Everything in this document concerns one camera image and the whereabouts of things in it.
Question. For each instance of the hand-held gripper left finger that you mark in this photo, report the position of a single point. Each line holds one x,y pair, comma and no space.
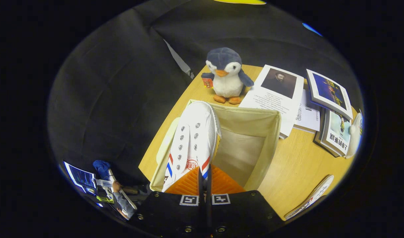
175,211

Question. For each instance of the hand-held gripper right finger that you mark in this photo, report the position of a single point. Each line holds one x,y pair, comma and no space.
238,211

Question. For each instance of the beige fabric storage box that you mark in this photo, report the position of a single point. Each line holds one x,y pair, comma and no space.
244,148

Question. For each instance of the white striped canvas shoe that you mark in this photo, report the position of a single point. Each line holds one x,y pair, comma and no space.
315,193
192,132

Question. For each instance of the blue cloth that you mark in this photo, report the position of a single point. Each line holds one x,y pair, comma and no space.
102,169

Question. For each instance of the computer monitor screen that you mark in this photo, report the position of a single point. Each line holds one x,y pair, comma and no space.
79,177

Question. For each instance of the white portrait booklet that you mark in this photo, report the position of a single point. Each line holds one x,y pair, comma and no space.
274,102

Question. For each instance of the plain white book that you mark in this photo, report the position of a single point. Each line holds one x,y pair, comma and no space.
309,115

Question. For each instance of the pale teal cover book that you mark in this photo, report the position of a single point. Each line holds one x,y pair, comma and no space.
337,132

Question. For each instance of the blue grey penguin plush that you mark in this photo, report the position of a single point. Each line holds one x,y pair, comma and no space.
226,84

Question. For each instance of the white duck plush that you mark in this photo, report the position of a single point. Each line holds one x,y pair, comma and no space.
353,135

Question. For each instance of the blue cover book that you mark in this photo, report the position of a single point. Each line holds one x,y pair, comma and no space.
329,91

